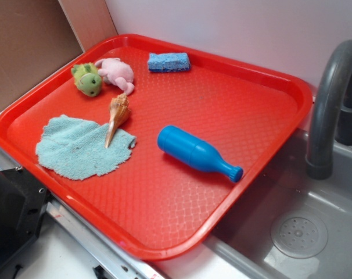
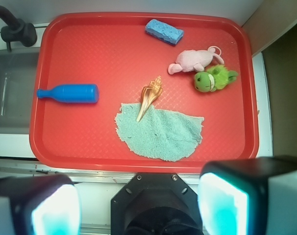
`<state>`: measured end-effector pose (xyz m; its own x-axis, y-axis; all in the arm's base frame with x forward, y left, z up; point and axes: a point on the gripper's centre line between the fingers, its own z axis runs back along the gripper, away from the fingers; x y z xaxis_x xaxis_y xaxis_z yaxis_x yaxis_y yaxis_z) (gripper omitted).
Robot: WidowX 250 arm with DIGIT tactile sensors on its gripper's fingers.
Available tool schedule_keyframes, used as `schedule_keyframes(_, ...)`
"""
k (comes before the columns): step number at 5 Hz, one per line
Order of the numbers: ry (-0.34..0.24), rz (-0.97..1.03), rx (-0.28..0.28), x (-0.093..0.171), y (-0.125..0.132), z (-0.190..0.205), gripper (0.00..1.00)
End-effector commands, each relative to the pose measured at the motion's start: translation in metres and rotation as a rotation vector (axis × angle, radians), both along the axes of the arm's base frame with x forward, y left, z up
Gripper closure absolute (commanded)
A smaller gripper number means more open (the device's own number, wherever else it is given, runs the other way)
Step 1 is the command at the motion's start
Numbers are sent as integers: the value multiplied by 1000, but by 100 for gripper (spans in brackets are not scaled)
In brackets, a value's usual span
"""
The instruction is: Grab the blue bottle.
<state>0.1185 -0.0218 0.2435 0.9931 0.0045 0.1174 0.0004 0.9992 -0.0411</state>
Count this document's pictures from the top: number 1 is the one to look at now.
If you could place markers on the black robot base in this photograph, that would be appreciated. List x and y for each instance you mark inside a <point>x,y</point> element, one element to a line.
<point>23,200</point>

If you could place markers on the blue plastic bottle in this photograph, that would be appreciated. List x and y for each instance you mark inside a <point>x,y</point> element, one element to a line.
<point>196,153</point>

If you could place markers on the red plastic tray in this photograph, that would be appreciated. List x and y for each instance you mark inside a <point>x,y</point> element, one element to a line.
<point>154,206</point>

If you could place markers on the orange spiral seashell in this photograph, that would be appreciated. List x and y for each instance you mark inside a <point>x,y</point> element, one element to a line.
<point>119,113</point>

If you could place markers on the blue sponge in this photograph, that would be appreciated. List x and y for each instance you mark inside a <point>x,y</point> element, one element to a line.
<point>168,62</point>

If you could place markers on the pink plush toy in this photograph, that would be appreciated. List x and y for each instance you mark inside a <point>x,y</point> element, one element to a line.
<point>115,72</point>

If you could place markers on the light blue cloth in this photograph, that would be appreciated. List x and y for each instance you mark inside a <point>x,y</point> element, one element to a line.
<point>75,148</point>

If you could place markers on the green plush toy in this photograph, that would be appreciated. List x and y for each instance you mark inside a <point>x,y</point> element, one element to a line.
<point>86,79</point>

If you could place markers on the grey toy sink basin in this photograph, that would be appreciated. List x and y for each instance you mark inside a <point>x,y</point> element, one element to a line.
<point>287,225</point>

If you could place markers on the grey toy faucet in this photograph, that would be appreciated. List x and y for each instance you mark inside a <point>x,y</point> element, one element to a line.
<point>332,113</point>

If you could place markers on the brown cardboard panel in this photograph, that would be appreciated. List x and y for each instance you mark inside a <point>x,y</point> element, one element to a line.
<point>39,37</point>

